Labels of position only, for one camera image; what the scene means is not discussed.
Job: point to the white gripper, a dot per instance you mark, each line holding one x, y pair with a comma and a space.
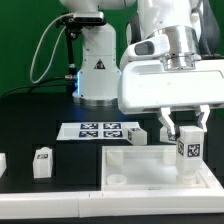
145, 86

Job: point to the white square tabletop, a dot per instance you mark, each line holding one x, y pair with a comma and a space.
148, 168

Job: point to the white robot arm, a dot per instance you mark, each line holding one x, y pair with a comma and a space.
168, 65

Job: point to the white L-shaped fence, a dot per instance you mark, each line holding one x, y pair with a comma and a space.
110, 203

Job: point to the white tag sheet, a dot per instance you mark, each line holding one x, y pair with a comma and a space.
94, 130

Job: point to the white block at left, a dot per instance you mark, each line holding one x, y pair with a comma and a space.
3, 165

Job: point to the black camera on stand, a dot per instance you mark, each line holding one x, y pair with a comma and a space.
73, 24

